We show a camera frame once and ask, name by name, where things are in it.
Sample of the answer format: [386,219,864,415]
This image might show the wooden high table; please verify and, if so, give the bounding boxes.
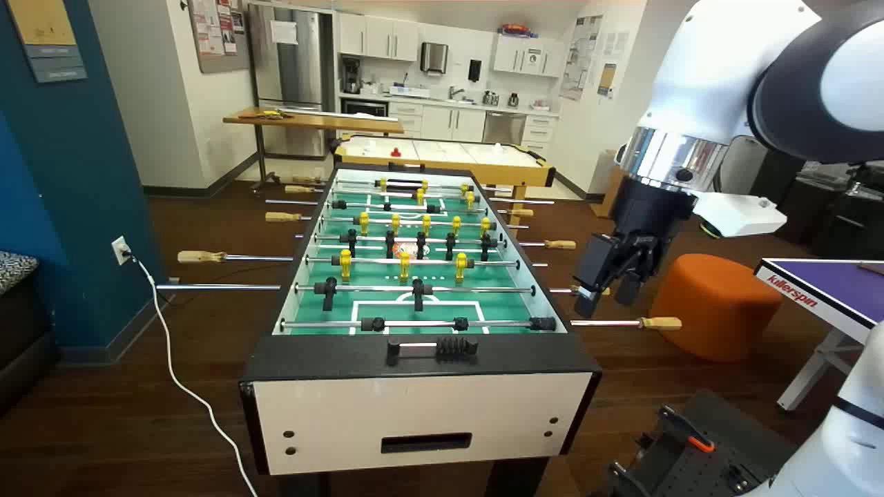
[222,106,407,187]

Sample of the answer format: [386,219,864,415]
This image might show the bulletin board with papers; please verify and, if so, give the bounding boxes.
[186,0,251,77]

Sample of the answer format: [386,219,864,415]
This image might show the grey black tool case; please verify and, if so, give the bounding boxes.
[597,389,800,497]

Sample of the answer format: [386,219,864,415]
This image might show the white lower kitchen cabinets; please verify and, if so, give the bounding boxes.
[336,89,561,153]

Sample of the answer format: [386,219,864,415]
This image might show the rod with two yellow players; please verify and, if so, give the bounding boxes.
[282,182,505,209]

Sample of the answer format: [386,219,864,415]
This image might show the rod with five yellow players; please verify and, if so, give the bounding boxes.
[263,209,534,237]

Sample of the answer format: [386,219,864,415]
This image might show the purple ping pong table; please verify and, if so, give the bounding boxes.
[755,253,884,415]

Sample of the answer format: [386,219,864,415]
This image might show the silver paper towel dispenser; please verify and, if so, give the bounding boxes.
[416,38,452,79]

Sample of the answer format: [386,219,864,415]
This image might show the white air hockey table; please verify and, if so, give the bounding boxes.
[332,136,559,198]

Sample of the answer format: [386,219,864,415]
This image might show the rod with two black players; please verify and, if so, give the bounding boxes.
[155,277,578,315]

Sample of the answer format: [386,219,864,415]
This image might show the yellow and blue wall poster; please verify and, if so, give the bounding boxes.
[5,0,90,86]

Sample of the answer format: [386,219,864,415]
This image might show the white upper kitchen cabinets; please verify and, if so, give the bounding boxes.
[335,8,567,84]

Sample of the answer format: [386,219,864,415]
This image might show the black and white foosball table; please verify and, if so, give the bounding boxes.
[240,162,602,497]

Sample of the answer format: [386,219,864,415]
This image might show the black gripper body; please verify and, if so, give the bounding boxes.
[608,176,698,257]

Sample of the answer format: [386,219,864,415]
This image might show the stainless steel refrigerator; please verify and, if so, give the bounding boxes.
[247,2,340,161]

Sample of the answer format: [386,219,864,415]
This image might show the white kitchen cabinets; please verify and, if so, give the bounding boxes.
[335,8,567,84]
[336,89,561,153]

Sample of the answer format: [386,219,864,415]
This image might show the rod with five black players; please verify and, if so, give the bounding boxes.
[296,227,581,263]

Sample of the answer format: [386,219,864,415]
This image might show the dark couch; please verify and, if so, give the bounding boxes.
[0,248,61,415]

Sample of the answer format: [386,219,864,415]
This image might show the large white wall poster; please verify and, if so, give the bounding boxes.
[559,10,608,103]

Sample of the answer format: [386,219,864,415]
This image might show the dark desk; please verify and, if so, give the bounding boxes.
[749,150,884,263]

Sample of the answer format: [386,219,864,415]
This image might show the white power cable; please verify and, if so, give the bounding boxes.
[124,253,263,497]

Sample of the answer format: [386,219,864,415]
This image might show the rod with three yellow players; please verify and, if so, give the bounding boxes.
[173,245,546,288]

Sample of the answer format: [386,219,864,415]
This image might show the rod with three black players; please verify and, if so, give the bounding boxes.
[278,315,686,333]
[314,201,538,222]

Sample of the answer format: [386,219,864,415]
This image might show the orange round stool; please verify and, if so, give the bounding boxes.
[647,251,788,365]

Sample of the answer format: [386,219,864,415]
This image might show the white flat board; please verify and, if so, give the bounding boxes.
[689,191,791,240]

